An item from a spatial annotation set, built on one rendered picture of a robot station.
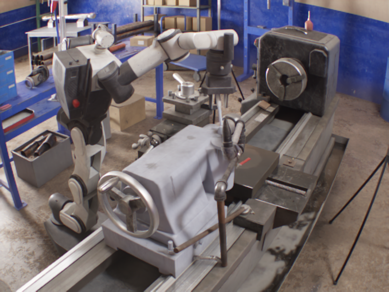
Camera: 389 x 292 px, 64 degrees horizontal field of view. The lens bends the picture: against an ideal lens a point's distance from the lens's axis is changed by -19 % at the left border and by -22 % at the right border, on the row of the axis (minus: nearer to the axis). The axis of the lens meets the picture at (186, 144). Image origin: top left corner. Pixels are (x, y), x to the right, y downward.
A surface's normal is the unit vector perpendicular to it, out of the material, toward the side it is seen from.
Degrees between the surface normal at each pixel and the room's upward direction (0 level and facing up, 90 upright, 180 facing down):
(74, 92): 103
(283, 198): 0
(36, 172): 90
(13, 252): 0
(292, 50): 90
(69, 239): 0
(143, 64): 89
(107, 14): 90
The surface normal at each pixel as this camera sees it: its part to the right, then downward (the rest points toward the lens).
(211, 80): 0.16, 0.46
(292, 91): -0.54, 0.40
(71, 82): 0.58, 0.57
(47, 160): 0.87, 0.23
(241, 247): 0.00, -0.88
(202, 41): -0.83, 0.26
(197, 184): 0.82, 0.03
